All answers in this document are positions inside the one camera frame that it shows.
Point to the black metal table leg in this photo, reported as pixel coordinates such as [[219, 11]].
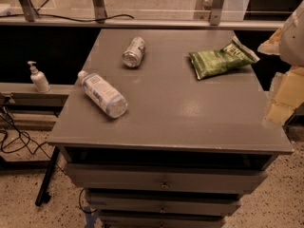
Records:
[[43, 195]]

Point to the grey drawer cabinet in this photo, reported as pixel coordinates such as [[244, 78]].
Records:
[[185, 151]]

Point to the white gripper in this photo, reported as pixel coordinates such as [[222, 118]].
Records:
[[294, 41]]

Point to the white pump dispenser bottle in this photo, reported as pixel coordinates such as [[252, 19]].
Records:
[[38, 78]]

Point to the blue plastic water bottle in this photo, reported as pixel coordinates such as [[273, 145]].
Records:
[[103, 94]]

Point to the green chip bag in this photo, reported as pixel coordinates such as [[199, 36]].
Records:
[[210, 63]]

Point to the silver drink can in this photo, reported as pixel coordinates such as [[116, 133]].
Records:
[[134, 53]]

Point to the metal window frame rail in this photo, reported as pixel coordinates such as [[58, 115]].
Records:
[[155, 14]]

